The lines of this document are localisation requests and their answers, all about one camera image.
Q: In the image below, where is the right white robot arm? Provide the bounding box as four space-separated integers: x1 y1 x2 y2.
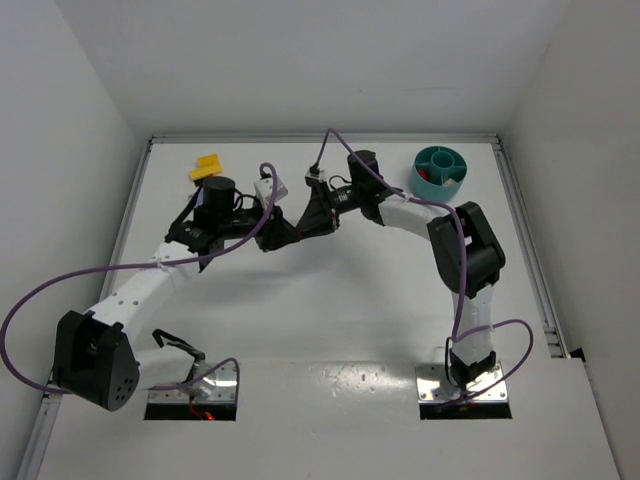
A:
296 150 506 391

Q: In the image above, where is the metal base plate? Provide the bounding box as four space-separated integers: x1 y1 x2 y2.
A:
147 358 239 406
415 362 509 405

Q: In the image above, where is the yellow lego brick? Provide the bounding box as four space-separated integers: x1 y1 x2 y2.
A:
189 165 222 182
197 154 223 175

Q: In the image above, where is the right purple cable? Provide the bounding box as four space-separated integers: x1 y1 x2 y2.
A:
312 128 534 407

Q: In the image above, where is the teal divided round container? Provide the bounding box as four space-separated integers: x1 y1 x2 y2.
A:
409 146 467 203

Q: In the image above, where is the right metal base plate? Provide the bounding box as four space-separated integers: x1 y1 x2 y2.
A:
415 362 509 405

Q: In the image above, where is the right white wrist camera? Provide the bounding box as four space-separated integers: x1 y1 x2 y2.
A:
305 168 326 186

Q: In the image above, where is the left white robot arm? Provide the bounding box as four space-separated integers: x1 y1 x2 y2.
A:
52 173 287 411

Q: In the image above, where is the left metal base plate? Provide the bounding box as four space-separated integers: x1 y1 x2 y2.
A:
147 358 239 406

